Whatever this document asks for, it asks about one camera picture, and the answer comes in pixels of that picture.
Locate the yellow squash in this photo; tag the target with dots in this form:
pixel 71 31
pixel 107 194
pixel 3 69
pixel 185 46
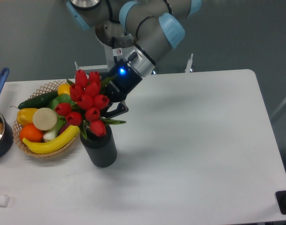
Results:
pixel 63 89

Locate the blue handled saucepan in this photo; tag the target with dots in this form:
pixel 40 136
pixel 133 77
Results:
pixel 6 134

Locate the woven wicker basket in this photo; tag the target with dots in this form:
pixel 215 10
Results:
pixel 48 87

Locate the red tulip bouquet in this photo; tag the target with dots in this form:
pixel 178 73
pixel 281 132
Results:
pixel 84 108

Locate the green bok choy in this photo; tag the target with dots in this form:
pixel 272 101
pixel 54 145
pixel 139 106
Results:
pixel 61 121

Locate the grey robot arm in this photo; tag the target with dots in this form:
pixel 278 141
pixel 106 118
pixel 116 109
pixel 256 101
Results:
pixel 136 35

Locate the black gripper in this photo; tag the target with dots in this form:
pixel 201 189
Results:
pixel 119 81

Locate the purple eggplant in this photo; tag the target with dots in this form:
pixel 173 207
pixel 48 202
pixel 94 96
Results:
pixel 63 128

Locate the white cylinder object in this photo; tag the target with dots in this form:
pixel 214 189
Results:
pixel 4 199

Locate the green cucumber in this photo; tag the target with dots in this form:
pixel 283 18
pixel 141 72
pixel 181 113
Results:
pixel 37 102

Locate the yellow banana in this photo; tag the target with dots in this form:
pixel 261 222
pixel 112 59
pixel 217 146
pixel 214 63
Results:
pixel 54 145

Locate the beige round disc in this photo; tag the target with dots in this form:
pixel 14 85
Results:
pixel 44 119

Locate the yellow bell pepper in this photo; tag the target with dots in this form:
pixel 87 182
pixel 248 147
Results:
pixel 25 116

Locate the orange fruit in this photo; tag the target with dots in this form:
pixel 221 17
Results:
pixel 31 133

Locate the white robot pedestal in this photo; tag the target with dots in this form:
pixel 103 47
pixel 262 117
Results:
pixel 115 40

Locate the black device at edge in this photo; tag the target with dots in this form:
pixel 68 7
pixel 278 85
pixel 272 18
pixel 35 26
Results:
pixel 281 199

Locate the dark grey ribbed vase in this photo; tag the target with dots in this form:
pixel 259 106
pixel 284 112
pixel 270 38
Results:
pixel 101 150

